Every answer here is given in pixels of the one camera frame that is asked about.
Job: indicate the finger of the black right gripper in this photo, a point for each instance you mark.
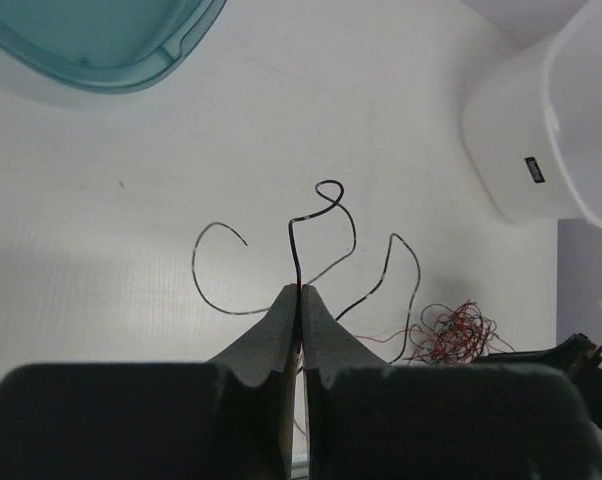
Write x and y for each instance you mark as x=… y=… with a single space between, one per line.
x=567 y=356

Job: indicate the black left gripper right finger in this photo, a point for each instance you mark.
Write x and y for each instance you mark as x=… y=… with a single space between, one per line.
x=371 y=420

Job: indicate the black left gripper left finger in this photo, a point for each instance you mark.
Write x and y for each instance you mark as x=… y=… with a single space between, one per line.
x=227 y=418

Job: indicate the white plastic basket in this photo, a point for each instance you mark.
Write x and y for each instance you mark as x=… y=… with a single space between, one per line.
x=533 y=126

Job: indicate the teal transparent plastic tray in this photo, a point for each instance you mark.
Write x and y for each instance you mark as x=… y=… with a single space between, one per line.
x=104 y=46

